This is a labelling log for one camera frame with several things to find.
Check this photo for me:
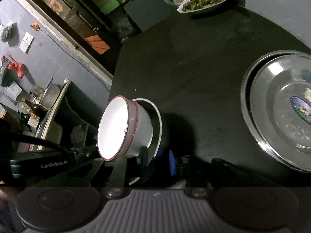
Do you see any white wall socket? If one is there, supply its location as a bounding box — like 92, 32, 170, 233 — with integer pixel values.
19, 31, 35, 53

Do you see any brown wooden cabinet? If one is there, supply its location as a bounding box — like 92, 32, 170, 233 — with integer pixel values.
41, 0, 117, 54

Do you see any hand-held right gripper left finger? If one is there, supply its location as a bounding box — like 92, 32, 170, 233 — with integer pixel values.
68, 147, 149, 197

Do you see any steel plate with sticker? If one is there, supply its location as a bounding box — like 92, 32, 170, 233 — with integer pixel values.
250, 53, 311, 173

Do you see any white plate of stir-fry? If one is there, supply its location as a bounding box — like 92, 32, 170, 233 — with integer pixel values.
177, 0, 230, 14

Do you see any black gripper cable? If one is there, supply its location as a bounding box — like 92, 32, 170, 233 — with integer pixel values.
0, 130, 71, 154

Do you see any brown glass bottle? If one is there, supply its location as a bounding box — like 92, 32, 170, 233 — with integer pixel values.
23, 98, 40, 111

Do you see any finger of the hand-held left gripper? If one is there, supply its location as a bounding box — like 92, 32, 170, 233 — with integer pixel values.
70, 144, 100, 163

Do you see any red mesh bag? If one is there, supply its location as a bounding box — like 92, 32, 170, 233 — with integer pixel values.
7, 63, 27, 79

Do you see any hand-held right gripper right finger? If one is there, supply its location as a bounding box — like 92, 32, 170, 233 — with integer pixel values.
169, 150, 258, 197

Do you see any grey cabinet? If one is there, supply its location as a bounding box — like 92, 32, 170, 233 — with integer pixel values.
123, 0, 180, 32

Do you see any grey hanging bag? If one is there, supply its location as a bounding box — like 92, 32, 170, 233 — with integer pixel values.
0, 22, 18, 46

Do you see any orange box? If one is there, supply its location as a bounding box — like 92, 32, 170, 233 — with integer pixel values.
84, 35, 110, 55

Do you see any green box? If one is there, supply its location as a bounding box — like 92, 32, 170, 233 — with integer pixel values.
93, 0, 121, 15

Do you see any steel pot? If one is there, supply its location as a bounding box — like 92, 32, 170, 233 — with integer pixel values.
39, 76, 62, 110

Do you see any white ceramic bowl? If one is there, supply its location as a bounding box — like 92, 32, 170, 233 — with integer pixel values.
97, 95, 154, 161
129, 98, 163, 185

